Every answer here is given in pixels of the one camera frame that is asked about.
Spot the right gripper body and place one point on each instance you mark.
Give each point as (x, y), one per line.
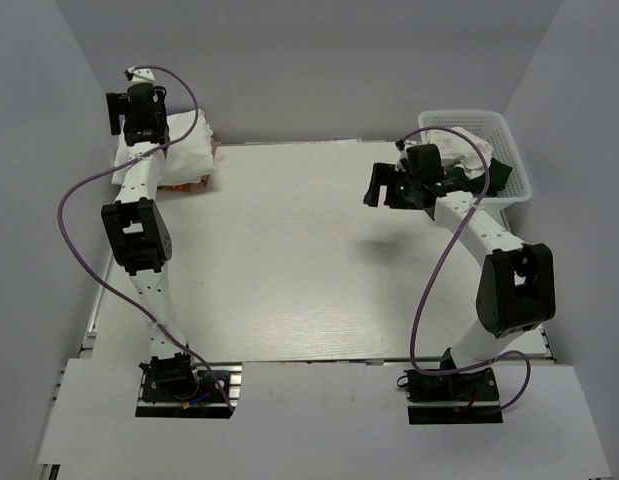
(389, 185)

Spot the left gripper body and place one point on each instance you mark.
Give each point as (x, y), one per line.
(115, 113)

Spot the white t shirt red print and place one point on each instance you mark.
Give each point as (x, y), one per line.
(183, 157)

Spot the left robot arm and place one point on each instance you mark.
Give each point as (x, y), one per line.
(138, 235)

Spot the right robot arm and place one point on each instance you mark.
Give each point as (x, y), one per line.
(516, 291)

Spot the orange shirt under stack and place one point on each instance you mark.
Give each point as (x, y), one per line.
(176, 188)

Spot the white shirt in basket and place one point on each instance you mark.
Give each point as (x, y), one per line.
(457, 151)

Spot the dark green shirt in basket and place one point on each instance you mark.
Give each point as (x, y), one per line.
(474, 180)

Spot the white plastic basket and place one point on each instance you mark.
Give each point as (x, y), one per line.
(493, 128)

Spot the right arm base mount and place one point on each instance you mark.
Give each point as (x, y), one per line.
(465, 398)

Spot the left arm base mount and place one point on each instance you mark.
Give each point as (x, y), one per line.
(189, 395)

